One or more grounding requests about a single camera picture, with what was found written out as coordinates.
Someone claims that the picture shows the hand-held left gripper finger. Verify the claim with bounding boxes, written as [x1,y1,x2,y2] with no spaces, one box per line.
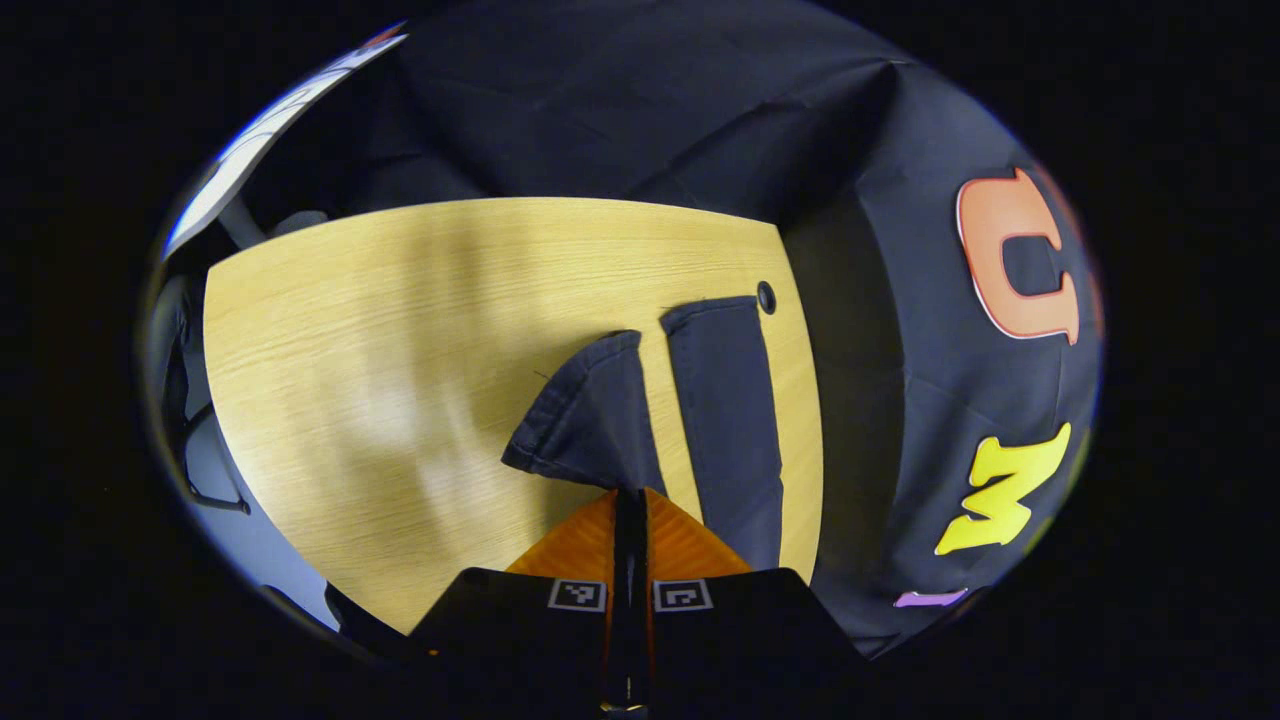
[410,488,633,715]
[632,487,867,715]

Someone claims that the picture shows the dark blue jeans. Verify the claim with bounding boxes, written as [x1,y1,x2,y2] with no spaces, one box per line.
[500,295,786,571]

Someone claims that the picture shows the black backdrop cloth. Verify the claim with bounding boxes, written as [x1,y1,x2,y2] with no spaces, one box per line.
[240,0,1106,661]

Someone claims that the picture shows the dark office chair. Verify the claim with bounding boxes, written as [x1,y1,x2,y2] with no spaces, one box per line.
[148,195,331,516]

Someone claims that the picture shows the white printed board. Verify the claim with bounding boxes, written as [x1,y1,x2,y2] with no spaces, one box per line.
[163,33,409,259]

